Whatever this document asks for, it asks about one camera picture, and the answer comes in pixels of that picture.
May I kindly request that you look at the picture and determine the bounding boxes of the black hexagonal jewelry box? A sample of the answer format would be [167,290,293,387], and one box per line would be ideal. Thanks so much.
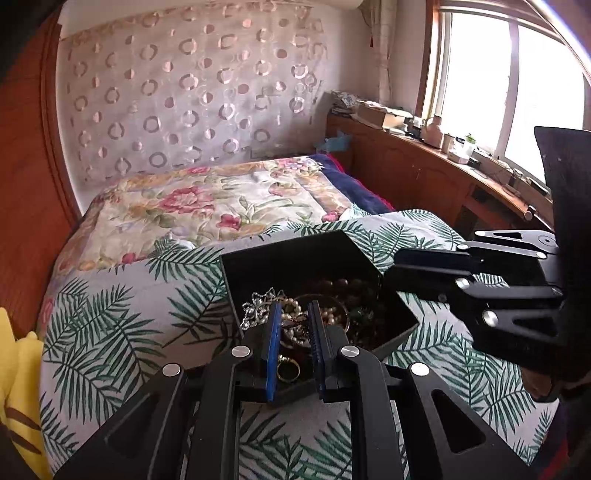
[218,229,422,408]

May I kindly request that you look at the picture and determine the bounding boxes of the window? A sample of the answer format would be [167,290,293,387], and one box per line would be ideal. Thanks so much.
[414,0,591,186]

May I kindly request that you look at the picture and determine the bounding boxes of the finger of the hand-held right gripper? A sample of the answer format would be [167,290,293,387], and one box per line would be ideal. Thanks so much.
[382,270,567,376]
[394,229,562,284]

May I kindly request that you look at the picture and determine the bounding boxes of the wooden sideboard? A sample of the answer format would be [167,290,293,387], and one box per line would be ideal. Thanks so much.
[324,112,556,232]

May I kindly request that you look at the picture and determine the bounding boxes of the dark wooden bead bracelet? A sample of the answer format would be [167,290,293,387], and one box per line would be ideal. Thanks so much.
[302,276,385,303]

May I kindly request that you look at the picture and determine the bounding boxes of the silver filigree brooch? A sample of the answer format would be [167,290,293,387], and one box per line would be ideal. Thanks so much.
[239,287,286,332]

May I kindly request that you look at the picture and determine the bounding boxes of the blue plastic bag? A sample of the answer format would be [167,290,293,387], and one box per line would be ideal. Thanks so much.
[315,130,352,154]

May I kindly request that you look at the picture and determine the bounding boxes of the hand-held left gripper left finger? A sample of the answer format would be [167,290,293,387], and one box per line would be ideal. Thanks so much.
[53,301,283,480]

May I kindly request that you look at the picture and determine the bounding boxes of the circle-print sheer curtain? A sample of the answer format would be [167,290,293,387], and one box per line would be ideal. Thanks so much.
[57,0,334,186]

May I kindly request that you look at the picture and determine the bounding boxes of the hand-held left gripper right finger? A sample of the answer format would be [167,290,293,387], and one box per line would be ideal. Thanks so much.
[307,301,539,480]

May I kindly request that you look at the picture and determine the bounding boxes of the gold ring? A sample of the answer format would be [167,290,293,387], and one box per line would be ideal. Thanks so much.
[276,354,303,384]

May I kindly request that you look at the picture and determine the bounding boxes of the yellow plush toy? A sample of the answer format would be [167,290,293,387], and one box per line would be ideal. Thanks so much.
[0,306,55,480]

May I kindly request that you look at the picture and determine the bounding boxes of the leaf-print blanket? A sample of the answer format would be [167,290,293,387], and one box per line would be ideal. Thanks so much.
[36,209,556,480]

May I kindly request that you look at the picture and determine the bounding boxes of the patterned paper stack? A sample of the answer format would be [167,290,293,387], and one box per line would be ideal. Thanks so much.
[329,90,359,114]

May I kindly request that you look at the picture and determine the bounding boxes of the dark blue blanket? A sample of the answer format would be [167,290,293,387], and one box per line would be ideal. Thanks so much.
[306,154,396,216]

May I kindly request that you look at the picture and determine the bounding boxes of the beige window curtain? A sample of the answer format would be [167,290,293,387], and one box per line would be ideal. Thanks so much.
[361,0,399,110]

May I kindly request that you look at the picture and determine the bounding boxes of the white bottle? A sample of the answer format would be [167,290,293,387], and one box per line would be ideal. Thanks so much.
[421,114,445,149]

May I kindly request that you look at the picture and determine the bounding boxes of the white pearl necklace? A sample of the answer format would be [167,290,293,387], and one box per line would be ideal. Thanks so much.
[278,298,350,354]

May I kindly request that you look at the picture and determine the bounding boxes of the floral blanket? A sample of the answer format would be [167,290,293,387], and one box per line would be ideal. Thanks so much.
[50,155,371,274]

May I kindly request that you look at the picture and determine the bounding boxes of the cardboard box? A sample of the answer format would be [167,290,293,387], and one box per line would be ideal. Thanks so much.
[355,103,413,128]

